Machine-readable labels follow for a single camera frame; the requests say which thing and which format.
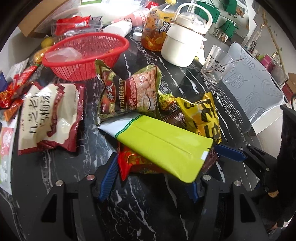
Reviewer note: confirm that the clear plastic tray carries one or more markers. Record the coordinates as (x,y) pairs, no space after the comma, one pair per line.
(95,25)

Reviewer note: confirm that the cardboard box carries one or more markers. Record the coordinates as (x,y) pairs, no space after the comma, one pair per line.
(37,23)

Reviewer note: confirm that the clear plastic zip bag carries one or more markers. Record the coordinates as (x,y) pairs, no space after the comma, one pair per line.
(67,54)

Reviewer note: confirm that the red plastic basket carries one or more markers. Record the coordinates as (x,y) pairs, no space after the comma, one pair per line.
(90,47)

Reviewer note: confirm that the yellow snack clear bag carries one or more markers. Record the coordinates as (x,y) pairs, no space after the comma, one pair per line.
(38,56)

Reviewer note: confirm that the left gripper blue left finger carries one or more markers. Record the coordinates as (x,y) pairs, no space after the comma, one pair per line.
(106,176)

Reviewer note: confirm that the yellow black snack bag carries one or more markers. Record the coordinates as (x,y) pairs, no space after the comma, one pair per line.
(199,117)

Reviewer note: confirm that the red bag in tray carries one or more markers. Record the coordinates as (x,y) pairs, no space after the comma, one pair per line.
(66,24)

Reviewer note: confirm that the peanut snack bag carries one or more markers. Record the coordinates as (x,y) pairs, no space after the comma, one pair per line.
(136,93)

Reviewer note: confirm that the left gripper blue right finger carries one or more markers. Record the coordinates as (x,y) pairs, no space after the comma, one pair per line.
(192,191)

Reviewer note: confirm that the white maroon snack bag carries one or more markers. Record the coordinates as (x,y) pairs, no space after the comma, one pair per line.
(50,117)

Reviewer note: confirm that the pink panda paper cup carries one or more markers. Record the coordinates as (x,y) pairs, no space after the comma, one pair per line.
(137,18)

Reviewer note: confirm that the dark brown snack box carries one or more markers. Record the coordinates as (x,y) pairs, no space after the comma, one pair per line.
(211,159)

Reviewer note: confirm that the white cylinder roll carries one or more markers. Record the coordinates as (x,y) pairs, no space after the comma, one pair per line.
(121,28)

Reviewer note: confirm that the yellow lemon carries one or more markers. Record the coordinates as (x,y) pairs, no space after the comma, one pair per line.
(48,42)

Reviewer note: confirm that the glass cartoon mug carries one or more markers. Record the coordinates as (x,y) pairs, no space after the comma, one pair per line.
(217,64)

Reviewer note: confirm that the red orange snack packet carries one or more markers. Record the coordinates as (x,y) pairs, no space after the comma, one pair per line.
(131,162)

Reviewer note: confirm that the grey leaf chair cushion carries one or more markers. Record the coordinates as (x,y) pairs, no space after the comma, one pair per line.
(254,89)

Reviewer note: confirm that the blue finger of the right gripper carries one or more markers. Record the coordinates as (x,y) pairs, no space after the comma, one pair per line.
(230,153)

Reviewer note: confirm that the orange drink bottle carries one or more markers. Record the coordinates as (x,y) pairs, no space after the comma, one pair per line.
(156,26)

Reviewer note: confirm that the lime green white pouch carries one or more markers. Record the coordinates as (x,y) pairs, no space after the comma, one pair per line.
(180,152)

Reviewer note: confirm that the red packets pile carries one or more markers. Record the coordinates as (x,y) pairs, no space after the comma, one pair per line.
(12,97)

